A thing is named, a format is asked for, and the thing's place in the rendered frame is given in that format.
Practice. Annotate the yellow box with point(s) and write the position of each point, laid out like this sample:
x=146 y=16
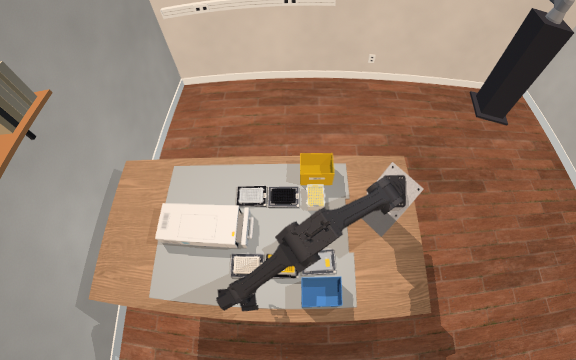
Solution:
x=316 y=168

